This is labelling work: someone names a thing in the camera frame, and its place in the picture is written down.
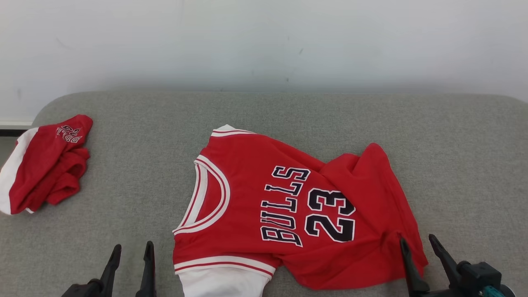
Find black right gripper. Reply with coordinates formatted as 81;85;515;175
399;234;471;297

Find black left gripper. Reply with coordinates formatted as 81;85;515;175
61;241;156;297

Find red basketball shorts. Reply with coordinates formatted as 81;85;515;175
0;114;94;215

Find red Bulls 23 jersey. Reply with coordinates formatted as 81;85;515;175
172;124;429;297

